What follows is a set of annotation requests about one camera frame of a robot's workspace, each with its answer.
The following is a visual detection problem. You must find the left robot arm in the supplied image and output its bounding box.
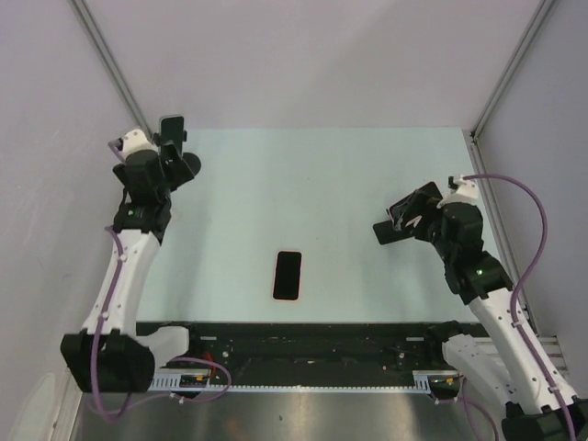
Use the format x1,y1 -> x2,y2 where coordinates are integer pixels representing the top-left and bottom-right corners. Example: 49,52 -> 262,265
61,139 -> 203,393

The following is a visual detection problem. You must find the black round-base phone stand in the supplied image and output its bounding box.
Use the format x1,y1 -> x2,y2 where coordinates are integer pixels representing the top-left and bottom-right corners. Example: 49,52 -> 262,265
153,130 -> 201,181

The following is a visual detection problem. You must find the black square-base phone stand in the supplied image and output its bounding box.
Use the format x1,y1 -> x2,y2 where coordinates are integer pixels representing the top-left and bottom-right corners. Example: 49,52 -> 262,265
372,218 -> 414,245

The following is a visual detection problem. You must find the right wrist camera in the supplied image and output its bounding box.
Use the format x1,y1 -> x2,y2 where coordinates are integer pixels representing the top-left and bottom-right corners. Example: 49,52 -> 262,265
436,175 -> 479,209

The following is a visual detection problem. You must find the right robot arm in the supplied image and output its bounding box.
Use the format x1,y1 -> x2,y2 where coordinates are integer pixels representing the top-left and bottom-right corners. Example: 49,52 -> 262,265
379,181 -> 587,440

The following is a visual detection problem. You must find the white cable duct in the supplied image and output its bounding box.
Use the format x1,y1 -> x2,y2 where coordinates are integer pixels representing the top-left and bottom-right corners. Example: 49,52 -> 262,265
149,369 -> 463,396

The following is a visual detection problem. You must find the pink case phone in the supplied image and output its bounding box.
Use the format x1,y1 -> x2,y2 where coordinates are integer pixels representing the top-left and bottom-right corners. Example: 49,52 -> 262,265
388,181 -> 442,231
272,250 -> 302,301

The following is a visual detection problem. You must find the purple cable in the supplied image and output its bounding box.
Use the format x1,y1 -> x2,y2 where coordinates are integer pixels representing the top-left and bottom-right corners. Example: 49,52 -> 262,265
452,173 -> 580,441
89,140 -> 233,426

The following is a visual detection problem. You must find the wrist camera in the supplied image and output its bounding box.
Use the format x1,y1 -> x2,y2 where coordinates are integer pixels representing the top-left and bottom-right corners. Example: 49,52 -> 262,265
108,129 -> 158,162
436,175 -> 479,209

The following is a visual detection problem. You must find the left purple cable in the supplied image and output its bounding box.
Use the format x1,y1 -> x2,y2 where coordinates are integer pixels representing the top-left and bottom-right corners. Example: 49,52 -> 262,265
89,140 -> 233,426

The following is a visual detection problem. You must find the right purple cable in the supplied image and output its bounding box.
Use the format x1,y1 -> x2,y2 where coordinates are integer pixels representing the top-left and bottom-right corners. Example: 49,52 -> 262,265
452,173 -> 580,441

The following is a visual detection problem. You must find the grey case phone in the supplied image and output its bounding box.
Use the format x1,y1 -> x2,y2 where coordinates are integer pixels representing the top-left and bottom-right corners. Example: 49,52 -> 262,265
158,115 -> 187,153

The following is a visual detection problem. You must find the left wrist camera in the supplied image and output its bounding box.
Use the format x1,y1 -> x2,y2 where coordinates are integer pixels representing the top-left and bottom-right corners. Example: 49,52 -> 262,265
108,129 -> 158,162

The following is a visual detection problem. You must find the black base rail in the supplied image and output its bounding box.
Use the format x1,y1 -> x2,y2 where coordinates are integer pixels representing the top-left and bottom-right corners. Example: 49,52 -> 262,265
135,321 -> 477,387

